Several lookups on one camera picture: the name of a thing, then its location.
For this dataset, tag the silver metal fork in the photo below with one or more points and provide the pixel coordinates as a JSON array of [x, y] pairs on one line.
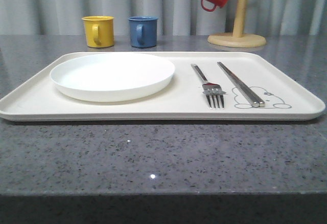
[[212, 91]]

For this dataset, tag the wooden mug tree stand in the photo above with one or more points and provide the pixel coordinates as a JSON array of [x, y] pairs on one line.
[[238, 39]]

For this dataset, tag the yellow mug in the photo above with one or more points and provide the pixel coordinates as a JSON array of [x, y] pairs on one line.
[[99, 31]]

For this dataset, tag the blue mug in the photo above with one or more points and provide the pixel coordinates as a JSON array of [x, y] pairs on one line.
[[143, 31]]

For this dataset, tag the beige rabbit serving tray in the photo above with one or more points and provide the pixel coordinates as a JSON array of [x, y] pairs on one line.
[[255, 90]]

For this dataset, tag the white round plate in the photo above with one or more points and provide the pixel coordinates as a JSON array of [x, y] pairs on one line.
[[112, 77]]

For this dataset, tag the grey pleated curtain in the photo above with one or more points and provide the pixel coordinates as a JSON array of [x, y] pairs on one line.
[[176, 17]]

